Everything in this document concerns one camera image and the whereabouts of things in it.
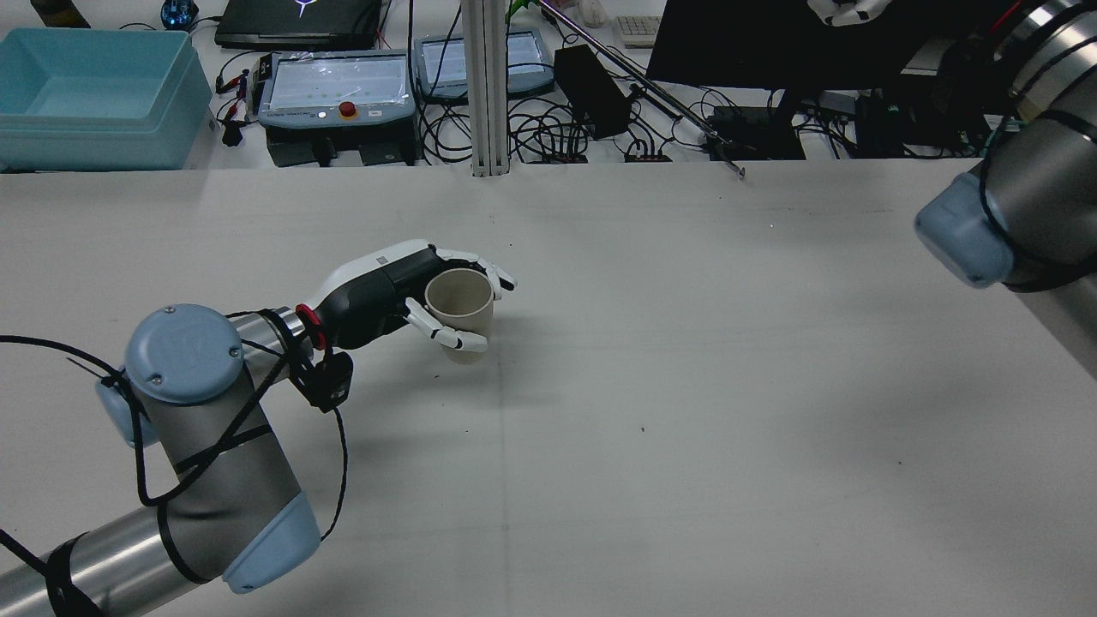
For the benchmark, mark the black power adapter box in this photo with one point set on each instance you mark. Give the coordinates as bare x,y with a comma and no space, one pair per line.
591,90

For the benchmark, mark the black control box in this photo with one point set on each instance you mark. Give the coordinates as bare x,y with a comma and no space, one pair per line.
296,147

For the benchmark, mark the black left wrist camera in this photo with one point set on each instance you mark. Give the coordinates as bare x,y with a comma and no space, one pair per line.
330,381

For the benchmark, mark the white computer mouse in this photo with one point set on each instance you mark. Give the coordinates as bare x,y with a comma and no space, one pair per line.
591,12

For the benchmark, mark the teal plastic bin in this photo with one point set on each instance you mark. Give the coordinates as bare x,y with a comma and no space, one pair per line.
94,103

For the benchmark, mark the teach pendant with plastic cover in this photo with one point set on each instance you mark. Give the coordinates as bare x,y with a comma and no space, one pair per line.
338,86

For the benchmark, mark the green plastic clamp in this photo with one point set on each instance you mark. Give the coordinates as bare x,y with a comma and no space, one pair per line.
518,8

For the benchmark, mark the black desktop box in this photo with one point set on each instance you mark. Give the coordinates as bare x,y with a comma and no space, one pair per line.
754,133

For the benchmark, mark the aluminium profile post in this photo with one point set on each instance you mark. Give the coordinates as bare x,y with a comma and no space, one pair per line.
487,86

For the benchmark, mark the blue glowing gadget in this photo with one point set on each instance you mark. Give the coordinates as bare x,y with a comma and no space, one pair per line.
179,13

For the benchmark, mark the grey blue teach pendant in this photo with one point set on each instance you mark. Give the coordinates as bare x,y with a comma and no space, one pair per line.
527,60

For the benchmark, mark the thin metal rod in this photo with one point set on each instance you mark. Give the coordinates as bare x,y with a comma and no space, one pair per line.
651,90

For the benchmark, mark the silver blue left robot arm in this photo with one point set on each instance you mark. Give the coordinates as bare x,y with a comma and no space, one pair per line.
206,446

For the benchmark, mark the white keyboard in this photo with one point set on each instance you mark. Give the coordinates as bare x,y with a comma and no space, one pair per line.
638,31

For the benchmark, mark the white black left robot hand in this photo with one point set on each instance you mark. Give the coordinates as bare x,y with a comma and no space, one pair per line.
368,296

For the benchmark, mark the black monitor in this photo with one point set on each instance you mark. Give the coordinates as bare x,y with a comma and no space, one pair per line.
771,43

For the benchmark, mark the beige paper cup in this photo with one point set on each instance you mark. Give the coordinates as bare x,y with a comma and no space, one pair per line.
463,300

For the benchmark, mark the black laptop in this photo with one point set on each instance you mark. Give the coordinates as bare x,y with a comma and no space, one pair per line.
300,21

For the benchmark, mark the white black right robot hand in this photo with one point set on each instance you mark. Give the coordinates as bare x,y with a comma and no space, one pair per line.
848,10

